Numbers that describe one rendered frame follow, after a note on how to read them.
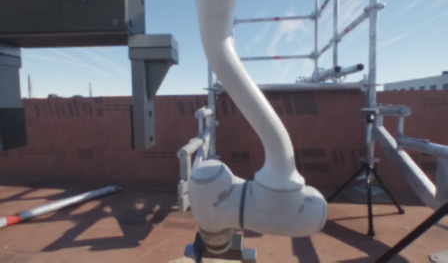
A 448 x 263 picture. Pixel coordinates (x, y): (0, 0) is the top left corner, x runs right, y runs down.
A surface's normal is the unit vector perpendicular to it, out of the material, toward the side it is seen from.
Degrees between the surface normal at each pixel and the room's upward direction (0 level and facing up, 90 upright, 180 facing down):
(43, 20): 90
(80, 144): 90
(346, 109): 90
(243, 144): 90
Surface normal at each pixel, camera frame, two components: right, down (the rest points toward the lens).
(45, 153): -0.15, 0.07
